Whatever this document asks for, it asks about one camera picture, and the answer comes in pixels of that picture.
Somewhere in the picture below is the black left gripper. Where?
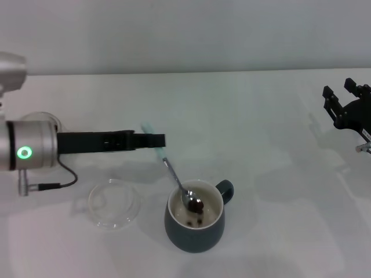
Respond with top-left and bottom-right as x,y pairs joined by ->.
57,130 -> 166,156

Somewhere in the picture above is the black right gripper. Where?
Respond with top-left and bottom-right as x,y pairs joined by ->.
322,77 -> 371,140

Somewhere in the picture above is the blue-handled metal spoon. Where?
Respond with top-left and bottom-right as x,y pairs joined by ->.
141,122 -> 205,214

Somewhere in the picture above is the small coffee bean portion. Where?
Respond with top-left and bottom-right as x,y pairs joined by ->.
187,201 -> 205,227

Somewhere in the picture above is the clear glass saucer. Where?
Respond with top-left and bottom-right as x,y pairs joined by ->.
85,178 -> 144,231

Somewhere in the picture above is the dark blue ceramic mug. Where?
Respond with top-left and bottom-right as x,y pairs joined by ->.
164,178 -> 235,253

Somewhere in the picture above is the double-walled glass cup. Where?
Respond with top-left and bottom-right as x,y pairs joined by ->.
20,111 -> 64,134

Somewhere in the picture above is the right gripper connector cable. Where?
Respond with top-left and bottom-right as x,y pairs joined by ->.
355,141 -> 371,154

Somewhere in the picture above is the gripper connector cable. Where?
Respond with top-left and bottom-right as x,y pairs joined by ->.
17,161 -> 78,197
355,141 -> 371,154

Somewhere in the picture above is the left gripper connector cable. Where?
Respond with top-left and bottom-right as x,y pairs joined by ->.
17,161 -> 78,197

